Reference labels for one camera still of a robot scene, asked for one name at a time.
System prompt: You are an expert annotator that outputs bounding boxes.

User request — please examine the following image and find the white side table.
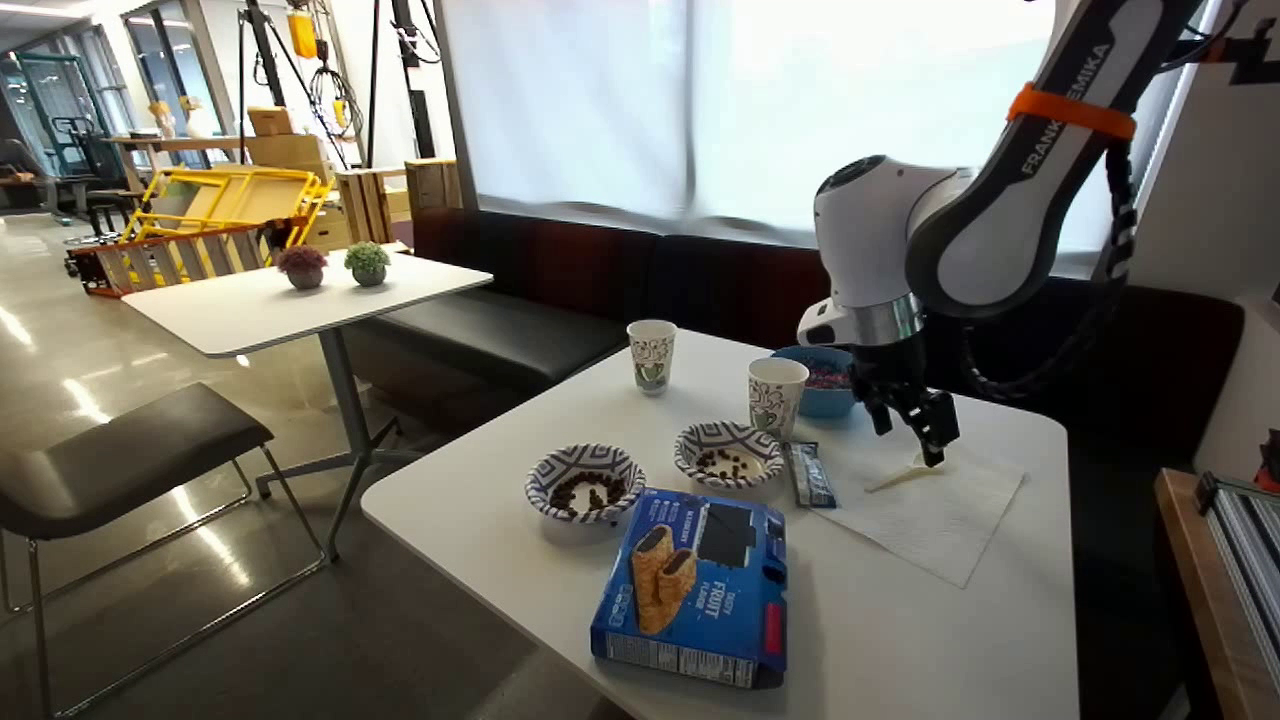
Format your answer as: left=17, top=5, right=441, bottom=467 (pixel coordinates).
left=117, top=248, right=494, bottom=566

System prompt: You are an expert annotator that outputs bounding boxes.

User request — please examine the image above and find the wooden shelf board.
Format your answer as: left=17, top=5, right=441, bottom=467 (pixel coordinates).
left=1150, top=466, right=1280, bottom=720

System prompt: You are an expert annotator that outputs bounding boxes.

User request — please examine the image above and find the white paper napkin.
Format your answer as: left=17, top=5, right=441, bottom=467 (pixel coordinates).
left=797, top=411, right=1032, bottom=592

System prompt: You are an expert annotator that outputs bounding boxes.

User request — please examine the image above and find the white window shade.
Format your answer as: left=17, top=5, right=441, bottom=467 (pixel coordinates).
left=435, top=0, right=1190, bottom=286

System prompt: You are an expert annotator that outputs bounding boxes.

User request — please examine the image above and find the black white patterned paper plate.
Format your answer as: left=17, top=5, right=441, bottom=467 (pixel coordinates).
left=672, top=416, right=791, bottom=493
left=520, top=442, right=650, bottom=536

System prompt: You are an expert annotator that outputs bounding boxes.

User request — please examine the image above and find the cardboard box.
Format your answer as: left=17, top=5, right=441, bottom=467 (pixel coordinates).
left=244, top=103, right=335, bottom=177

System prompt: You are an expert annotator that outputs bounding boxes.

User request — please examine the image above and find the blue bowl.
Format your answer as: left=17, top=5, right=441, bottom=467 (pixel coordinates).
left=772, top=341, right=864, bottom=427

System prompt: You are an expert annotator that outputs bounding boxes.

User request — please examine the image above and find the red potted plant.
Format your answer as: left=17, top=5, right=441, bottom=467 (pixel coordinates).
left=277, top=246, right=333, bottom=295

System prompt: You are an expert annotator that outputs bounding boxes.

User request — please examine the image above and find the patterned white paper cup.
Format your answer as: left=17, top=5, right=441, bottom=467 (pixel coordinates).
left=624, top=316, right=680, bottom=398
left=743, top=353, right=811, bottom=443

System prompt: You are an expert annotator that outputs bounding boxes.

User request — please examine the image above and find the grey metal frame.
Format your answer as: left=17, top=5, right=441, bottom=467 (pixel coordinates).
left=1194, top=472, right=1280, bottom=634

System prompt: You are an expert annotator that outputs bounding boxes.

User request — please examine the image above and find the brown pieces pile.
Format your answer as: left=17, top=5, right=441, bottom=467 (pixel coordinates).
left=696, top=443, right=769, bottom=486
left=547, top=467, right=626, bottom=525

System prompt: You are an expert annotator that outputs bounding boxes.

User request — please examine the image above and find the wooden crate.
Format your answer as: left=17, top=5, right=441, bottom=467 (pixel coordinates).
left=333, top=157, right=472, bottom=255

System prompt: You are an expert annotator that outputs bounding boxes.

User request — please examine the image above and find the black rod with orange band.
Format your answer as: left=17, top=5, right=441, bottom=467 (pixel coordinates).
left=1154, top=17, right=1280, bottom=87

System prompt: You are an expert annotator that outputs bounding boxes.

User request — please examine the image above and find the orange strap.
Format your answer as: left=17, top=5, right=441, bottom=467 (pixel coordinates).
left=1002, top=81, right=1141, bottom=145

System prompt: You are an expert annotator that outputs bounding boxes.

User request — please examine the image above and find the black seat metal chair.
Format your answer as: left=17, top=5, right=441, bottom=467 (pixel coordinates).
left=0, top=381, right=333, bottom=716

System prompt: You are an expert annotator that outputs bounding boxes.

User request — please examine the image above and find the green potted plant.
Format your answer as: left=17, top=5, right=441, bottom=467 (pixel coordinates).
left=338, top=236, right=396, bottom=293

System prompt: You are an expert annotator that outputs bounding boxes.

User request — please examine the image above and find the black bench sofa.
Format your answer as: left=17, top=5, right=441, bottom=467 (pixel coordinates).
left=338, top=203, right=1250, bottom=720

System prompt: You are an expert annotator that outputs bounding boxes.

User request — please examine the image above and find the blue snack box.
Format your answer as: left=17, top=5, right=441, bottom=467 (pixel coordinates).
left=587, top=486, right=791, bottom=694

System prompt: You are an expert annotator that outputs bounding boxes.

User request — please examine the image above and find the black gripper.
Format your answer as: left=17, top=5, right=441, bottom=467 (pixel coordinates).
left=847, top=336, right=963, bottom=472

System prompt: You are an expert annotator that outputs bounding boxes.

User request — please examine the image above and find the black tripod stand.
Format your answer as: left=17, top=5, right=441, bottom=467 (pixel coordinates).
left=231, top=0, right=293, bottom=154

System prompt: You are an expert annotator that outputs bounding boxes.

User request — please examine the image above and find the yellow metal rack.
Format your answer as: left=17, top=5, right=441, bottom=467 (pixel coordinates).
left=65, top=160, right=335, bottom=301

